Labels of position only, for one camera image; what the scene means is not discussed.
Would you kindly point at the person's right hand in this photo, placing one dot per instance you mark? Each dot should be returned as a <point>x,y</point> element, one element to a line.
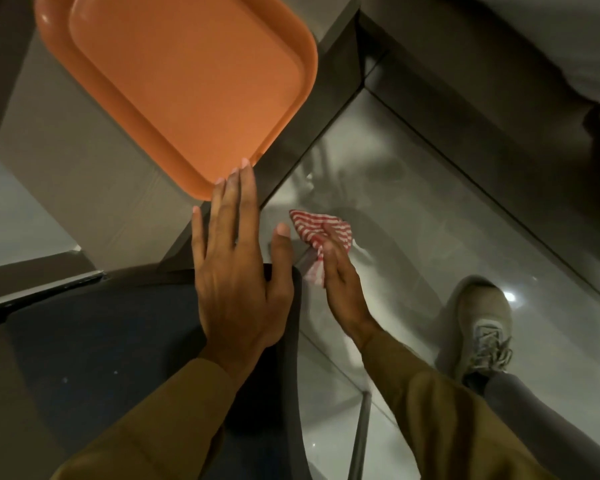
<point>345,294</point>

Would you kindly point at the person's left hand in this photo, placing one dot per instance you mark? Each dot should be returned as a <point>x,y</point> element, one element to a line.
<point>240,294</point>

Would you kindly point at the red white checkered cloth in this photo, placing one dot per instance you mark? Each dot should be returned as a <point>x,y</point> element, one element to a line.
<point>315,227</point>

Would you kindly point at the dark chair with metal legs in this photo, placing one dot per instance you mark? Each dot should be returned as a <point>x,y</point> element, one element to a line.
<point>105,344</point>

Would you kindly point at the orange plastic tray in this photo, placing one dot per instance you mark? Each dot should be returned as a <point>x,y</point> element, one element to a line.
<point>190,79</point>

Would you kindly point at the person's right forearm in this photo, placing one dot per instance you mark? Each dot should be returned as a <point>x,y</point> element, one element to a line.
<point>450,419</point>

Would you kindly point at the person's left forearm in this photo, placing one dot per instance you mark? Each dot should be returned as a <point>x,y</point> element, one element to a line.
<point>165,424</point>

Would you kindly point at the person's right beige sneaker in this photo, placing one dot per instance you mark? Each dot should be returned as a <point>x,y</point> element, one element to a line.
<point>482,324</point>

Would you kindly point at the person's right grey trouser leg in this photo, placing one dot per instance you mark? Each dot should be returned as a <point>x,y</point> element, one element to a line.
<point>545,424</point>

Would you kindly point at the dark brown desk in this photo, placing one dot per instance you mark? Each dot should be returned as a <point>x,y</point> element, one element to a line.
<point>10,289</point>

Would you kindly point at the white bed mattress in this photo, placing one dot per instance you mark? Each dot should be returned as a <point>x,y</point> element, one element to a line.
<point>555,34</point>

